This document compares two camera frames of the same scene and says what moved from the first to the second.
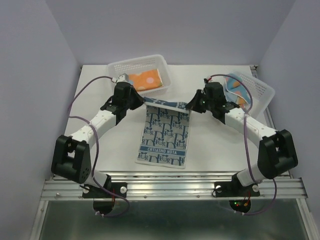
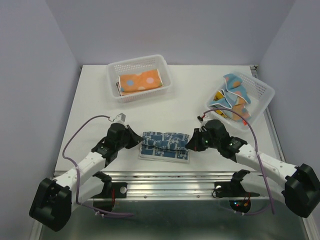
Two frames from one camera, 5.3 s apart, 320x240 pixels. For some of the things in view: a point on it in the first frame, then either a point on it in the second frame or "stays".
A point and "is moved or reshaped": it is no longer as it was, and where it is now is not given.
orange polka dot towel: [149, 80] stays
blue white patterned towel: [165, 135] is moved or reshaped
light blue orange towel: [236, 91] stays
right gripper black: [193, 104] -> [193, 144]
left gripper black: [139, 100] -> [134, 138]
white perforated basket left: [140, 64] stays
